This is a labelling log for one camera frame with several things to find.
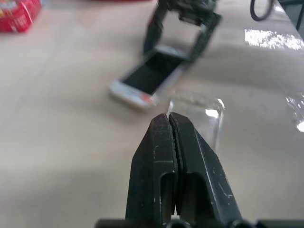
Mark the white smartphone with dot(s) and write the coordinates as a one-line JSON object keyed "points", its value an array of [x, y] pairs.
{"points": [[147, 76]]}

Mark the clear plastic phone case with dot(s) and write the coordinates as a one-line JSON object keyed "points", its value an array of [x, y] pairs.
{"points": [[210, 123]]}

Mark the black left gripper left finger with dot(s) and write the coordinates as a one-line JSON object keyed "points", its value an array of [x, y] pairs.
{"points": [[152, 152]]}

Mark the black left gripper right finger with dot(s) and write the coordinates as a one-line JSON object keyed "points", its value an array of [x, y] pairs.
{"points": [[202, 171]]}

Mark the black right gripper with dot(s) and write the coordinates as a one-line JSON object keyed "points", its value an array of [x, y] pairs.
{"points": [[187, 8]]}

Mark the red cardboard box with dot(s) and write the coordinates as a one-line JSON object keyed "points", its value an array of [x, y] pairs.
{"points": [[16, 14]]}

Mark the clear plastic wrapper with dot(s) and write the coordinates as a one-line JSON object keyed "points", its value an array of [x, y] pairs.
{"points": [[297, 111]]}

